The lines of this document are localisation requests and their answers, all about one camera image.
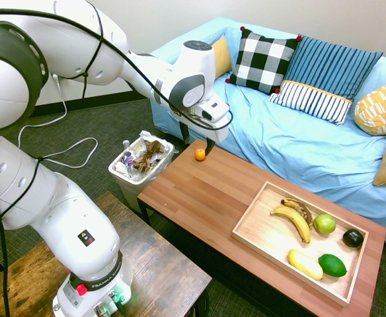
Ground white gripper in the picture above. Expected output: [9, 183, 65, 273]
[178, 113, 231, 157]

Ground light wooden tray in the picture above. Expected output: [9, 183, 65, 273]
[231, 180, 369, 306]

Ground crumpled brown paper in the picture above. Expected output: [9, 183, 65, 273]
[133, 140, 166, 174]

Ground crumpled white wrapper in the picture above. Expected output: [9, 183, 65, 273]
[138, 130, 163, 149]

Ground reddish wooden coffee table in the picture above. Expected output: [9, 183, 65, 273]
[136, 138, 386, 317]

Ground clear plastic bottle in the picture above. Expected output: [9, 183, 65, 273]
[121, 139, 136, 176]

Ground plain mustard pillow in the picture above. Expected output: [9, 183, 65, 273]
[211, 35, 234, 79]

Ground white trash bin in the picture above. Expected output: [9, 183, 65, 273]
[108, 130, 175, 216]

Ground light blue sofa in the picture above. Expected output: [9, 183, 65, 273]
[149, 17, 386, 252]

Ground black white checkered pillow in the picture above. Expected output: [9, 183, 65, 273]
[225, 26, 303, 95]

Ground white navy striped pillow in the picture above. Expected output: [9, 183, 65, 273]
[268, 80, 353, 127]

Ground long yellow banana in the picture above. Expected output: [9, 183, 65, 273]
[270, 205, 312, 244]

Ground brown spotted banana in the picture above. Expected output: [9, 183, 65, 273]
[280, 197, 313, 230]

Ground dark wooden robot stand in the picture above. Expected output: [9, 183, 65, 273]
[0, 191, 213, 317]

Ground green apple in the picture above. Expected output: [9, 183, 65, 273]
[312, 213, 337, 235]

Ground blue striped pillow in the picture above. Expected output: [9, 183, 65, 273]
[280, 34, 384, 102]

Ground dark avocado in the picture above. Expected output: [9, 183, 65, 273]
[341, 228, 365, 248]

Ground green lime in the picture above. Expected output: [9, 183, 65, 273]
[317, 253, 348, 278]

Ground yellow white patterned pillow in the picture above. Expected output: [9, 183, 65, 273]
[354, 77, 386, 136]

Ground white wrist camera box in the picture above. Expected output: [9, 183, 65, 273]
[196, 98, 231, 123]

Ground white power cable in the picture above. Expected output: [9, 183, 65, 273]
[17, 73, 99, 170]

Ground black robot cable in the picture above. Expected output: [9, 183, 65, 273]
[0, 9, 235, 317]

